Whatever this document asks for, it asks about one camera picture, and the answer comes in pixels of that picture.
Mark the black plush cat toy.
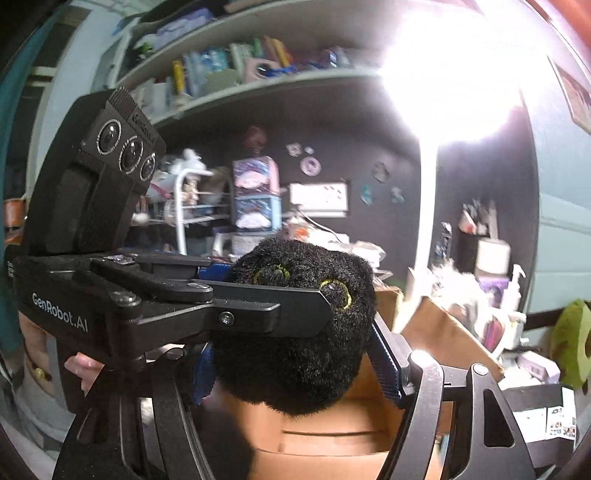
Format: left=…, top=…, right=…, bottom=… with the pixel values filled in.
left=211, top=237, right=377, bottom=416

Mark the person's left hand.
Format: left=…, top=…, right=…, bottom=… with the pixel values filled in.
left=64, top=352, right=104, bottom=394

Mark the brown cardboard box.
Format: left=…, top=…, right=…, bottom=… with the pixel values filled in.
left=211, top=300, right=503, bottom=479

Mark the white pump bottle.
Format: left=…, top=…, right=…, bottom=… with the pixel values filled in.
left=501, top=264, right=526, bottom=312

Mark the black pen holder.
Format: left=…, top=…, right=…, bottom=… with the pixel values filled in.
left=454, top=230, right=487, bottom=273

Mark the white cylindrical humidifier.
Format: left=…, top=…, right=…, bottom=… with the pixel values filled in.
left=475, top=238, right=511, bottom=275

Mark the blue character box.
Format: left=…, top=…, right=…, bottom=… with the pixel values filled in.
left=235, top=195, right=281, bottom=233

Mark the pink character box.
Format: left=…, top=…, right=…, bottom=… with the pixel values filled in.
left=232, top=156, right=280, bottom=197

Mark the white bookshelf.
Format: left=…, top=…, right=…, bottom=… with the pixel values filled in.
left=93, top=1, right=392, bottom=124

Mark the bright desk lamp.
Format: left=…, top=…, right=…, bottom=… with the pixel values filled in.
left=380, top=1, right=540, bottom=295

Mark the white wire rack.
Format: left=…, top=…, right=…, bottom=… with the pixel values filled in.
left=133, top=165, right=233, bottom=257

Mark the white wall socket panel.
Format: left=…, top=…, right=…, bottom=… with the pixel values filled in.
left=288, top=182, right=349, bottom=218

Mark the pink instant camera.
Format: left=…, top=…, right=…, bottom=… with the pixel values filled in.
left=243, top=58, right=281, bottom=84

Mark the framed wall picture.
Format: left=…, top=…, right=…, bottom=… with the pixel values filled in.
left=551, top=62, right=591, bottom=134

